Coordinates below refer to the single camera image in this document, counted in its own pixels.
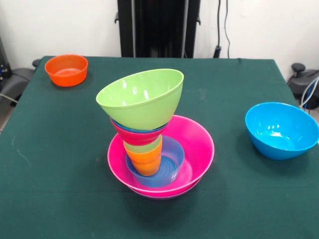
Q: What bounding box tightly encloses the small pink bowl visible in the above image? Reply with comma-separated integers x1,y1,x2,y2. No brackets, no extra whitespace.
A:
110,119,168,146

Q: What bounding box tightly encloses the lime green bowl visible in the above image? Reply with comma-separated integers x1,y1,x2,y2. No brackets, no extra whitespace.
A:
95,68,184,131

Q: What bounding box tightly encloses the dark blue bowl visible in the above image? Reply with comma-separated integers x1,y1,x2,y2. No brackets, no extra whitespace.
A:
111,118,168,133

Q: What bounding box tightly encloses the green cup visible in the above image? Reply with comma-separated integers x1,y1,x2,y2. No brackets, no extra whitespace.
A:
123,135,163,154

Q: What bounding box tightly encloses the small light blue bowl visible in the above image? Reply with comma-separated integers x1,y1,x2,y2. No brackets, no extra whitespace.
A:
125,136,185,188

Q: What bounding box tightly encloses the orange cup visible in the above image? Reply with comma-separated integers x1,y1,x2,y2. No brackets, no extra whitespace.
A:
124,141,163,177

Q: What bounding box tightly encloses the large pink bowl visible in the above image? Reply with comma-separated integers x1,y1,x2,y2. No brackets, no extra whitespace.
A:
107,114,215,200

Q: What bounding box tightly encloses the orange bowl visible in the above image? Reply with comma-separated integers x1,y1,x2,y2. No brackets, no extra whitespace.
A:
44,54,89,88

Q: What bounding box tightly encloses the dark green tablecloth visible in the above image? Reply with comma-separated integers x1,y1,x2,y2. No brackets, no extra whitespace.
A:
0,55,319,239

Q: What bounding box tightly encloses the large light blue bowl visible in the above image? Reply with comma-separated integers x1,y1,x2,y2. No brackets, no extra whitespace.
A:
245,101,319,161

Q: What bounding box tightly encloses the black hanging cable with plug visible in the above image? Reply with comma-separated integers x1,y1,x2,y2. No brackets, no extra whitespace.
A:
214,0,231,59

